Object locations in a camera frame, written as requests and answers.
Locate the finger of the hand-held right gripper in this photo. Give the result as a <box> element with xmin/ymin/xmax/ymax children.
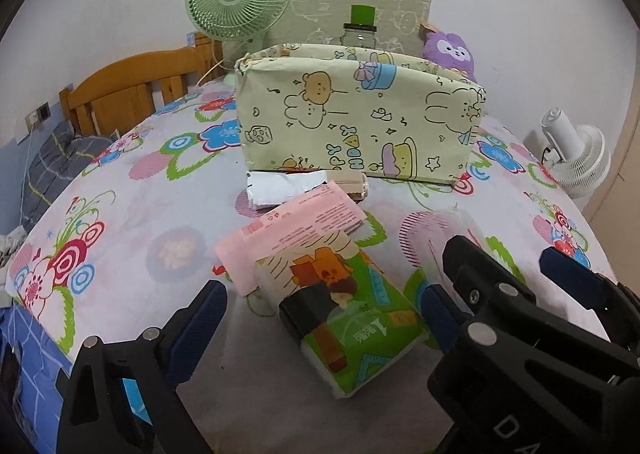
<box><xmin>539</xmin><ymin>247</ymin><xmax>640</xmax><ymax>360</ymax></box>
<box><xmin>441</xmin><ymin>234</ymin><xmax>538</xmax><ymax>320</ymax></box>

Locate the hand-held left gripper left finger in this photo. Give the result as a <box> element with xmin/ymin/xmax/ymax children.
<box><xmin>56</xmin><ymin>279</ymin><xmax>228</xmax><ymax>454</ymax></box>

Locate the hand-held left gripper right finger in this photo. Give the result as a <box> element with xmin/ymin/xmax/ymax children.
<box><xmin>421</xmin><ymin>283</ymin><xmax>466</xmax><ymax>354</ymax></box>

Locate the clear plastic packet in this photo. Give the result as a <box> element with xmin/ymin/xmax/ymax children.
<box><xmin>425</xmin><ymin>207</ymin><xmax>487</xmax><ymax>280</ymax></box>

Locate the green tissue pack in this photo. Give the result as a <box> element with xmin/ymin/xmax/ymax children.
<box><xmin>256</xmin><ymin>229</ymin><xmax>431</xmax><ymax>401</ymax></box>

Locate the pink packet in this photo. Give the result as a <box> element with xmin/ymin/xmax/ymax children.
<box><xmin>214</xmin><ymin>181</ymin><xmax>368</xmax><ymax>297</ymax></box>

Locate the beige packet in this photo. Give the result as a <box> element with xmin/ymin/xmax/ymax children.
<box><xmin>324</xmin><ymin>171</ymin><xmax>371</xmax><ymax>205</ymax></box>

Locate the silver foil packet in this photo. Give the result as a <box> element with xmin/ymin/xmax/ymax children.
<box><xmin>246</xmin><ymin>171</ymin><xmax>327</xmax><ymax>209</ymax></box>

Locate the cartoon print storage box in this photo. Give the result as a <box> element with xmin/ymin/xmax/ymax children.
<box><xmin>234</xmin><ymin>42</ymin><xmax>488</xmax><ymax>185</ymax></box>

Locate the beige door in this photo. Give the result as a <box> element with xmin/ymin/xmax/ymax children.
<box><xmin>585</xmin><ymin>99</ymin><xmax>640</xmax><ymax>255</ymax></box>

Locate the white standing fan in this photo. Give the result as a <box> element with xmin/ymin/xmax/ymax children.
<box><xmin>540</xmin><ymin>107</ymin><xmax>612</xmax><ymax>197</ymax></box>

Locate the blue bed sheet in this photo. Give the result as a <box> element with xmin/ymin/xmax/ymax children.
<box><xmin>0</xmin><ymin>294</ymin><xmax>151</xmax><ymax>454</ymax></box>

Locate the white crumpled cloth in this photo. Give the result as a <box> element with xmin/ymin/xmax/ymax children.
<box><xmin>0</xmin><ymin>227</ymin><xmax>26</xmax><ymax>280</ymax></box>

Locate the grey plaid pillow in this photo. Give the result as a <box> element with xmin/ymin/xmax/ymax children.
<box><xmin>20</xmin><ymin>120</ymin><xmax>118</xmax><ymax>230</ymax></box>

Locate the purple plush bunny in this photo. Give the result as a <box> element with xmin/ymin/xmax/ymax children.
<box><xmin>420</xmin><ymin>22</ymin><xmax>477</xmax><ymax>82</ymax></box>

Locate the wooden headboard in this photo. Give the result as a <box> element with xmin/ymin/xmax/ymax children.
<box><xmin>59</xmin><ymin>32</ymin><xmax>223</xmax><ymax>137</ymax></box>

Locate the glass jar with green lid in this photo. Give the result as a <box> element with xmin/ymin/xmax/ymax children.
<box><xmin>341</xmin><ymin>4</ymin><xmax>377</xmax><ymax>48</ymax></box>

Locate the white charging cable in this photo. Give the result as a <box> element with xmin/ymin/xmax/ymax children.
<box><xmin>20</xmin><ymin>129</ymin><xmax>38</xmax><ymax>230</ymax></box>

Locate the green fan white cable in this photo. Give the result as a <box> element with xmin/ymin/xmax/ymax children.
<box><xmin>196</xmin><ymin>42</ymin><xmax>223</xmax><ymax>88</ymax></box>

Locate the wall socket panel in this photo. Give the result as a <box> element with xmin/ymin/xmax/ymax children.
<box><xmin>25</xmin><ymin>103</ymin><xmax>52</xmax><ymax>130</ymax></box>

